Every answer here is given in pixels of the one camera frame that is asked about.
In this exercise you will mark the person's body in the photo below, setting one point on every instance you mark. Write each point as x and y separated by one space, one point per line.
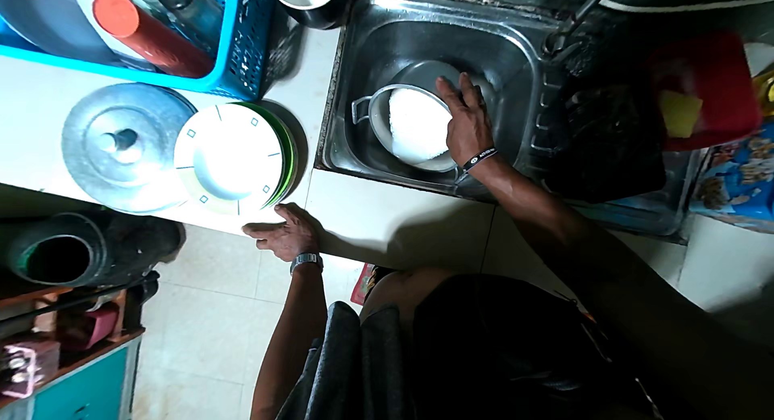
496 353

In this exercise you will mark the white oval plate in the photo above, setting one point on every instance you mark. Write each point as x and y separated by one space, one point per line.
90 15

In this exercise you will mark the person's legs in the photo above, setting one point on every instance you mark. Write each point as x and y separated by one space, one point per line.
393 290

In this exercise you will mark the person's right hand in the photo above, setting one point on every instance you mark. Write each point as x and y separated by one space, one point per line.
470 130

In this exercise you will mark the person's left fingers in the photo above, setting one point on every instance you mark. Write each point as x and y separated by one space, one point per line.
263 229

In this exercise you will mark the yellow sponge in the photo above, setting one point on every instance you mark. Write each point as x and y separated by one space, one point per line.
680 113

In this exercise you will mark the red cylindrical tumbler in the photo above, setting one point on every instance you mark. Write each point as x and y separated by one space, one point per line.
151 39

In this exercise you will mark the stack of green plates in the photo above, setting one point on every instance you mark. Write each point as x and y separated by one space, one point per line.
287 157

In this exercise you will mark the dark cylindrical container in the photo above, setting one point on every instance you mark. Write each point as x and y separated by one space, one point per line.
100 250

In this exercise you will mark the pink plastic container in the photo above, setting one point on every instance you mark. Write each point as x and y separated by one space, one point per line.
104 326

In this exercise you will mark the person's right fingers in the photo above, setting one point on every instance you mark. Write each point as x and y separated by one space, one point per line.
451 97

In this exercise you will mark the person's left forearm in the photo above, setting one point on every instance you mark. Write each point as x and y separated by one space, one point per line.
296 335

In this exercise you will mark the round aluminium lid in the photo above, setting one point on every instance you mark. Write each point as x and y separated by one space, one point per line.
90 142

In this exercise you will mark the blue plastic basket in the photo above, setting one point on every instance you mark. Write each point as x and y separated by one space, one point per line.
225 69

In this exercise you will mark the clear glass jar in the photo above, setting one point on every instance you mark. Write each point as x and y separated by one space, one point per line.
196 15

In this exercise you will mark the large grey plate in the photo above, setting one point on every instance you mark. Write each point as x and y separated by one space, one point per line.
51 21

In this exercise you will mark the blue printed packet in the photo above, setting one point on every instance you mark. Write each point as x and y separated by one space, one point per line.
747 178

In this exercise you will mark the metal faucet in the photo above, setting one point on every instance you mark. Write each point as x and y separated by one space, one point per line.
580 21

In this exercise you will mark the stainless steel sink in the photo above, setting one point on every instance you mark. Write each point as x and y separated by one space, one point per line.
375 30

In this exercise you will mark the red plastic basin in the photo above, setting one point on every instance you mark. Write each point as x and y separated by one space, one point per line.
719 69

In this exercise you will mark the red patterned mat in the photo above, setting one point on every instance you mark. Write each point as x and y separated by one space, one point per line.
361 285

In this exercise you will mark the white plate with blue squares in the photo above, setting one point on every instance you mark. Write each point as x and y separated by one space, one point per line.
193 157

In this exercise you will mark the person's right forearm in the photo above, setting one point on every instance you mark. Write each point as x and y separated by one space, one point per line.
580 238

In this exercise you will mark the wooden shelf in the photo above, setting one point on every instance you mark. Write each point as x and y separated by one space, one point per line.
78 361

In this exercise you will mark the turquoise cabinet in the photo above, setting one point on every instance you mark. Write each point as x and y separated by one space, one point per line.
88 390

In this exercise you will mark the pink basket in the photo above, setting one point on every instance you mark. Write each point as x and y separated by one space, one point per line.
45 356

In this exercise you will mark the person's left hand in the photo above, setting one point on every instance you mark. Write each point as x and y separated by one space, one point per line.
291 238

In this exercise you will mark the grey round dish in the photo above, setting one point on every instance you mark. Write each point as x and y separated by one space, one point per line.
426 75

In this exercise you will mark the black plastic bag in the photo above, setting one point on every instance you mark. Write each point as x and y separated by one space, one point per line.
611 142

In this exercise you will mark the black pot with white inside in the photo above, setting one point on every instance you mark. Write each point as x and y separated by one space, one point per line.
317 15

